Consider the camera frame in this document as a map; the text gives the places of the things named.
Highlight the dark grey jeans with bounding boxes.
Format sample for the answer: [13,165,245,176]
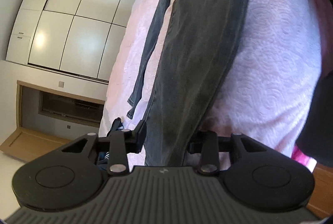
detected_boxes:
[128,0,249,166]

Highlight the white glossy wardrobe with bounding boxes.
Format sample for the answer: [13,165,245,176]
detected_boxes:
[6,0,135,81]

